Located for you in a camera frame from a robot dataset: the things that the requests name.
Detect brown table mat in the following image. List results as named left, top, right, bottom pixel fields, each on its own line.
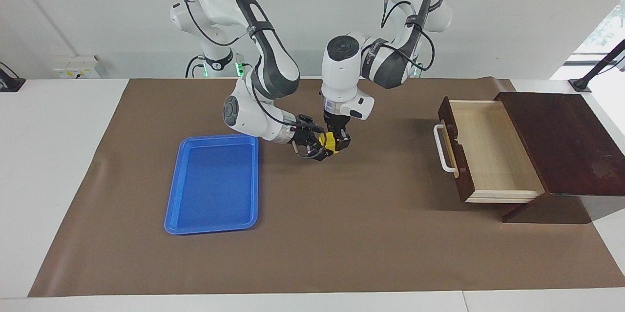
left=28, top=78, right=625, bottom=298

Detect wooden drawer with white handle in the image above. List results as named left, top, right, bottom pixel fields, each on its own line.
left=434, top=96, right=546, bottom=204

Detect black table mount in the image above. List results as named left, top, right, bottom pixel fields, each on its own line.
left=0, top=62, right=26, bottom=93

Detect black base cable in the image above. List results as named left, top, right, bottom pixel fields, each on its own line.
left=186, top=55, right=208, bottom=78

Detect dark wooden cabinet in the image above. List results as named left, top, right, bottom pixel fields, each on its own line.
left=493, top=91, right=625, bottom=224

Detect yellow cube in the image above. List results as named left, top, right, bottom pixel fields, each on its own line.
left=320, top=131, right=338, bottom=155

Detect white wall socket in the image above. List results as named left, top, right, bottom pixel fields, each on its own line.
left=53, top=56, right=101, bottom=79

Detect blue plastic tray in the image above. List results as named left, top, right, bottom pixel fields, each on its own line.
left=164, top=133, right=260, bottom=235

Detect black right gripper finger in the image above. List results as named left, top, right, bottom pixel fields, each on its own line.
left=299, top=115, right=325, bottom=133
left=305, top=148, right=333, bottom=162

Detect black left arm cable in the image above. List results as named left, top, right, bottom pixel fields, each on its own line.
left=381, top=0, right=435, bottom=71

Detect black camera stand pole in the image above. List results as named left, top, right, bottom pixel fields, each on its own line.
left=569, top=39, right=625, bottom=93

